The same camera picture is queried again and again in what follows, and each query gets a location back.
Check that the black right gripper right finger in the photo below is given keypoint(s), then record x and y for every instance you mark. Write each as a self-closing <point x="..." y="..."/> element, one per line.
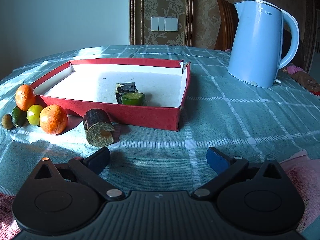
<point x="229" y="171"/>

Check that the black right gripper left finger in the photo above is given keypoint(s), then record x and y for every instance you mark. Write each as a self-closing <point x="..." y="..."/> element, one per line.
<point x="87" y="173"/>

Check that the dark sugarcane piece with hole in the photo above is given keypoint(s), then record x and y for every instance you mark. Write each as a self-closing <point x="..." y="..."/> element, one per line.
<point x="98" y="128"/>

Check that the orange tangerine front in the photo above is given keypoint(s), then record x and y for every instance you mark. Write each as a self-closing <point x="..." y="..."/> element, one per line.
<point x="53" y="119"/>

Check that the teal plaid tablecloth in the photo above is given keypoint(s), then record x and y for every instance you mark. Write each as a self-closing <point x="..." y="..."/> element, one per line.
<point x="219" y="111"/>

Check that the pink cloth right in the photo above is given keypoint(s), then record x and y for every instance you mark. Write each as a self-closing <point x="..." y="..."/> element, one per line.
<point x="304" y="174"/>

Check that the green round fruit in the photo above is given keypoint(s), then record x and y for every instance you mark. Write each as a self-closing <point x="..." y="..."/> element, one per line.
<point x="33" y="114"/>

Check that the red cardboard tray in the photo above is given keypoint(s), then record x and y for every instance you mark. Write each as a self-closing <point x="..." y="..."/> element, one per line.
<point x="81" y="85"/>

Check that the green sugarcane piece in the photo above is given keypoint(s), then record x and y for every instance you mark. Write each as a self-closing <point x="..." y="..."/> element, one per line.
<point x="133" y="99"/>

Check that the dark green small fruit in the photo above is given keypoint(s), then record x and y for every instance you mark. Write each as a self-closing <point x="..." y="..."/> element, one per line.
<point x="18" y="117"/>

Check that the brown kiwi fruit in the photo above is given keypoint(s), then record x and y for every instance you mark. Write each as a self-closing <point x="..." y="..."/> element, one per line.
<point x="7" y="121"/>

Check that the orange tangerine near tray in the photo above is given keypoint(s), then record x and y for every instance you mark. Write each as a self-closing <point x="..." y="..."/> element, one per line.
<point x="25" y="97"/>

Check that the pink red towel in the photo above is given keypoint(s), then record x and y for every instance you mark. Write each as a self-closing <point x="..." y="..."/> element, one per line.
<point x="8" y="225"/>

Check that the colourful clothes pile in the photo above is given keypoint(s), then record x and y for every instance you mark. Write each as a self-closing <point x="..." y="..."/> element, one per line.
<point x="303" y="78"/>

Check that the light blue electric kettle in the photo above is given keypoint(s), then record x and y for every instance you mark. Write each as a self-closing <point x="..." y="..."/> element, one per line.
<point x="266" y="40"/>

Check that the wooden chair back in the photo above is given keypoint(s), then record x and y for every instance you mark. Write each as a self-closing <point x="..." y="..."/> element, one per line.
<point x="228" y="26"/>

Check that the white wall switch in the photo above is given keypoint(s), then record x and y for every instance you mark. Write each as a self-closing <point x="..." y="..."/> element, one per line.
<point x="164" y="24"/>

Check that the ornate framed wall panel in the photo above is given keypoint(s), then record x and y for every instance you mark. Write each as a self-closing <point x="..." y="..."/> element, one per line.
<point x="141" y="13"/>

